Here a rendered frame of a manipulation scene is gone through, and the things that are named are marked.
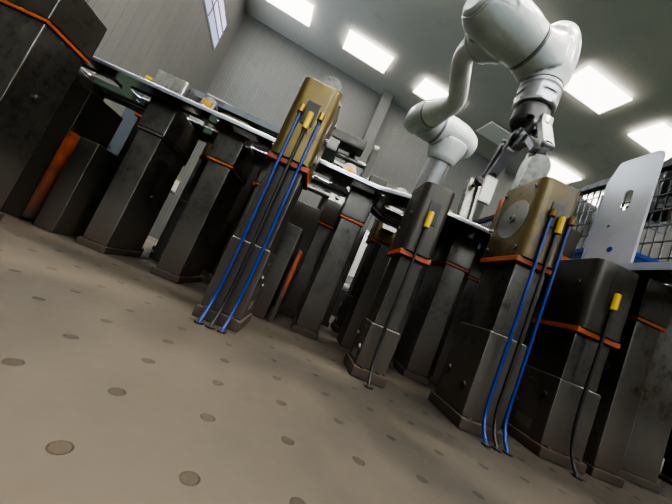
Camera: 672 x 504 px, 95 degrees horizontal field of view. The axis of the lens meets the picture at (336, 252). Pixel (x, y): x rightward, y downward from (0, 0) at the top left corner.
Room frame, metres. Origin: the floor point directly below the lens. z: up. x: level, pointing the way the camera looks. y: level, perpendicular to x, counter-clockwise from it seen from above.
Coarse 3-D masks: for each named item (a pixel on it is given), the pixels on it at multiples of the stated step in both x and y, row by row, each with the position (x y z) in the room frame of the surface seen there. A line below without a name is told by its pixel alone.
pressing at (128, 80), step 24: (96, 72) 0.56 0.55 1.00; (120, 72) 0.52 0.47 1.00; (120, 96) 0.65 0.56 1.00; (168, 96) 0.54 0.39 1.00; (192, 120) 0.61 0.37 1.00; (216, 120) 0.55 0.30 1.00; (264, 144) 0.57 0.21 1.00; (336, 168) 0.52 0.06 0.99; (336, 192) 0.66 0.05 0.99; (384, 192) 0.56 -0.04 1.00; (384, 216) 0.72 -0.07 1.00; (456, 216) 0.51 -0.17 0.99; (480, 240) 0.60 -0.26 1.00
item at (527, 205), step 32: (512, 192) 0.45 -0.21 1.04; (544, 192) 0.39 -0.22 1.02; (576, 192) 0.39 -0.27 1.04; (512, 224) 0.42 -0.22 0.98; (544, 224) 0.39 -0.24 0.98; (512, 256) 0.40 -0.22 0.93; (544, 256) 0.39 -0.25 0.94; (480, 288) 0.45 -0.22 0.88; (512, 288) 0.39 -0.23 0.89; (480, 320) 0.43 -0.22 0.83; (512, 320) 0.40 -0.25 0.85; (480, 352) 0.40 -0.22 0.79; (512, 352) 0.39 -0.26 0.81; (448, 384) 0.44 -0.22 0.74; (480, 384) 0.39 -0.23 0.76; (512, 384) 0.39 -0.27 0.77; (448, 416) 0.41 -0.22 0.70; (480, 416) 0.39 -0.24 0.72
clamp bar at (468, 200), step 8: (480, 176) 0.76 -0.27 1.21; (472, 184) 0.79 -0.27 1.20; (480, 184) 0.76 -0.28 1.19; (464, 192) 0.79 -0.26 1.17; (472, 192) 0.80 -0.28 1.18; (464, 200) 0.78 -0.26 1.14; (472, 200) 0.79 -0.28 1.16; (464, 208) 0.79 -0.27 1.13; (472, 208) 0.78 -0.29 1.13; (464, 216) 0.78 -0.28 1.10
